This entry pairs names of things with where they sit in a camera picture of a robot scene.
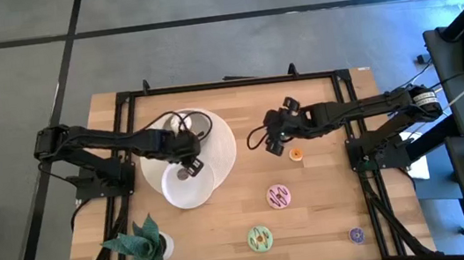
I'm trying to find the small purple donut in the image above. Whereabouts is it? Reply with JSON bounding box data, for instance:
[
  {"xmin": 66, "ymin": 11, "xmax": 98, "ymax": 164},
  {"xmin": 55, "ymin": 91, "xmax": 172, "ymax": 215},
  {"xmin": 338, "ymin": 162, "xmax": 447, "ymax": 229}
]
[{"xmin": 347, "ymin": 226, "xmax": 367, "ymax": 247}]

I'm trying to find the small orange donut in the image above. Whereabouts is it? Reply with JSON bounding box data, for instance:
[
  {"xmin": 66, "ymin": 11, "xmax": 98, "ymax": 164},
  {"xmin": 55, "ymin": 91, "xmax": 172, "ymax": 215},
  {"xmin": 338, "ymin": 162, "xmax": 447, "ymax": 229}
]
[{"xmin": 288, "ymin": 146, "xmax": 305, "ymax": 164}]

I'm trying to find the green plant in white pot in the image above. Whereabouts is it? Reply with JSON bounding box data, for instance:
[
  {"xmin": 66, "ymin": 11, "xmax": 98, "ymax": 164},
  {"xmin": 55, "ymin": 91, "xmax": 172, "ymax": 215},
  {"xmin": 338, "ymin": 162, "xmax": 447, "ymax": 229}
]
[{"xmin": 97, "ymin": 211, "xmax": 177, "ymax": 260}]

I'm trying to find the large green donut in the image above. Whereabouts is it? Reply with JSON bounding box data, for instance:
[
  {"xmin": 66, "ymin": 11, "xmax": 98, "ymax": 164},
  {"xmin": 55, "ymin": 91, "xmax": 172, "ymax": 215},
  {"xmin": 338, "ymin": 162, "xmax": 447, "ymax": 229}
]
[{"xmin": 245, "ymin": 224, "xmax": 276, "ymax": 255}]

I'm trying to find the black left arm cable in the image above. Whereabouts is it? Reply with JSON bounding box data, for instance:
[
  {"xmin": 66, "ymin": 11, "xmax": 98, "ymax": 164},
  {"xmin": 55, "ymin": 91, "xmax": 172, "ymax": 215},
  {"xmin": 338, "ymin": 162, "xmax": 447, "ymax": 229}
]
[{"xmin": 141, "ymin": 105, "xmax": 217, "ymax": 150}]

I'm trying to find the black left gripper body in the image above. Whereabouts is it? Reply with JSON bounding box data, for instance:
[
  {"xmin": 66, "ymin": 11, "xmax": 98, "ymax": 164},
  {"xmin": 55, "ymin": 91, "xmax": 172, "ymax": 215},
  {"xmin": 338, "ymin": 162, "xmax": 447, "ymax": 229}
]
[{"xmin": 154, "ymin": 127, "xmax": 207, "ymax": 182}]

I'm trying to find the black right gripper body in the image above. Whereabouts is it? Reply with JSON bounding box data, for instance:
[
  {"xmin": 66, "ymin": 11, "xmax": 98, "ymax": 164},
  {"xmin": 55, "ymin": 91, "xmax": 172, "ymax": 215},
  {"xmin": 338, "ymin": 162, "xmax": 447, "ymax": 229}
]
[{"xmin": 260, "ymin": 93, "xmax": 322, "ymax": 159}]

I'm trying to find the white paper sheet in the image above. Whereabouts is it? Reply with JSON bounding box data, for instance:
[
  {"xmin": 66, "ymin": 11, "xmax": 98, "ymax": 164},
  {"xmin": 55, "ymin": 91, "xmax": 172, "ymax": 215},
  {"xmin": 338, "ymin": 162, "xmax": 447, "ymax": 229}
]
[{"xmin": 406, "ymin": 154, "xmax": 431, "ymax": 182}]

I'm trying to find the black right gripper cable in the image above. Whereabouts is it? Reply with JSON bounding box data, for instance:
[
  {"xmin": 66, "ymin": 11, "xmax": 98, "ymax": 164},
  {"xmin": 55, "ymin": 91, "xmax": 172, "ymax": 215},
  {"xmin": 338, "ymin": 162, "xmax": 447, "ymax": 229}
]
[{"xmin": 244, "ymin": 124, "xmax": 269, "ymax": 151}]

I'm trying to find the black aluminium table frame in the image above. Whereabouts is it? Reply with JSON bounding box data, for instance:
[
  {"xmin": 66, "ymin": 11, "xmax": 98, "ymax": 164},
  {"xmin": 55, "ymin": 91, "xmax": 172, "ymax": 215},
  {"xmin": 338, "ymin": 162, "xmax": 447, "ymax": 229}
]
[{"xmin": 43, "ymin": 48, "xmax": 439, "ymax": 260}]

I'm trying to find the large pink donut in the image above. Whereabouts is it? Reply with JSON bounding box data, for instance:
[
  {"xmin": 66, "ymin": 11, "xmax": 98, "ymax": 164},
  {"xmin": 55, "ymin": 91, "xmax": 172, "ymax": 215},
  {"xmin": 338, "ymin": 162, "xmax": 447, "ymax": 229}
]
[{"xmin": 264, "ymin": 182, "xmax": 294, "ymax": 212}]

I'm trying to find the white plate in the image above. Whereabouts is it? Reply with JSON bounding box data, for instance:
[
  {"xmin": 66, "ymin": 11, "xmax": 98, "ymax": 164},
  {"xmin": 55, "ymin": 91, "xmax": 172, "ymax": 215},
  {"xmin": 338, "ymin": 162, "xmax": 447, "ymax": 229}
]
[{"xmin": 158, "ymin": 156, "xmax": 219, "ymax": 212}]

